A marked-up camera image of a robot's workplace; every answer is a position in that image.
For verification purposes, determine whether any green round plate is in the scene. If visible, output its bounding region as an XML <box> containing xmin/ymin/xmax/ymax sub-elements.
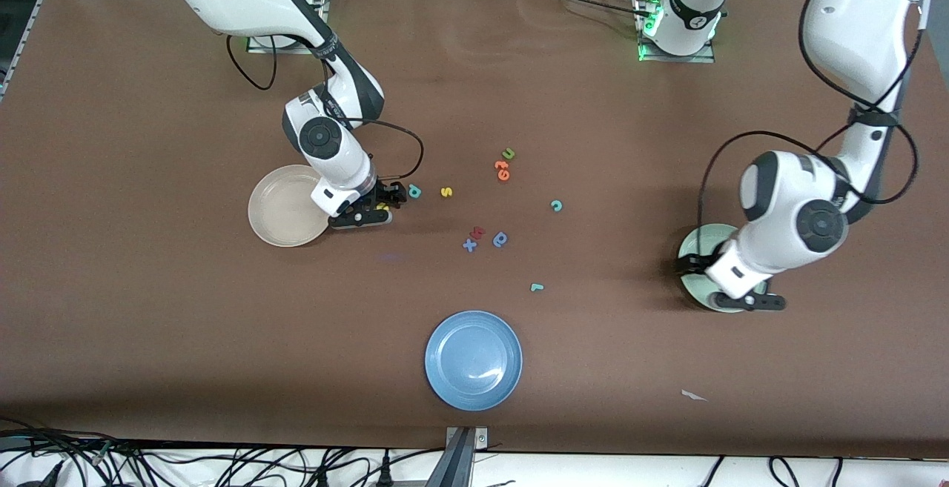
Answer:
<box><xmin>677</xmin><ymin>223</ymin><xmax>770</xmax><ymax>314</ymax></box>

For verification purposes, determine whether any beige round plate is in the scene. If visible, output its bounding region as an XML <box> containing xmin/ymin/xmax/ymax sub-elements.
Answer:
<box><xmin>248</xmin><ymin>165</ymin><xmax>333</xmax><ymax>248</ymax></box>

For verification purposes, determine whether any blue round plate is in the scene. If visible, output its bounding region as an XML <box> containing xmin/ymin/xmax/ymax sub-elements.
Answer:
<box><xmin>424</xmin><ymin>311</ymin><xmax>523</xmax><ymax>411</ymax></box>

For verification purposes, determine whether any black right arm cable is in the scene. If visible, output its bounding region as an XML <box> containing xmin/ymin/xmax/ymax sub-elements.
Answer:
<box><xmin>226</xmin><ymin>33</ymin><xmax>425</xmax><ymax>180</ymax></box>

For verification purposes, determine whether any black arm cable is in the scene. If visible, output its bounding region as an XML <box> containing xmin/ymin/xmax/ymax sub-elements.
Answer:
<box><xmin>695</xmin><ymin>0</ymin><xmax>936</xmax><ymax>262</ymax></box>
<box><xmin>226</xmin><ymin>33</ymin><xmax>425</xmax><ymax>180</ymax></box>

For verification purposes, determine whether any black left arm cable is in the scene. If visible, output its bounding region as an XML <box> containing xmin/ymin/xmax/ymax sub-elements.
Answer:
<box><xmin>695</xmin><ymin>0</ymin><xmax>936</xmax><ymax>262</ymax></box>

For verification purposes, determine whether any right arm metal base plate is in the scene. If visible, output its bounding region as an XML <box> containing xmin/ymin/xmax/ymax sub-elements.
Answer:
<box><xmin>246</xmin><ymin>0</ymin><xmax>331</xmax><ymax>54</ymax></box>

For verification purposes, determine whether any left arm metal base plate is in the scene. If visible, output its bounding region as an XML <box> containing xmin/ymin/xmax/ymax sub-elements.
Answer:
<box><xmin>636</xmin><ymin>0</ymin><xmax>716</xmax><ymax>64</ymax></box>

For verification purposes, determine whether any aluminium profile post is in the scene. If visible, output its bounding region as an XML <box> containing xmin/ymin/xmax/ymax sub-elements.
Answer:
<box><xmin>426</xmin><ymin>426</ymin><xmax>490</xmax><ymax>487</ymax></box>

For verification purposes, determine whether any black floor cable bundle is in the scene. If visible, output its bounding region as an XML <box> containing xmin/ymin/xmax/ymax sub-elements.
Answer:
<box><xmin>0</xmin><ymin>417</ymin><xmax>446</xmax><ymax>487</ymax></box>

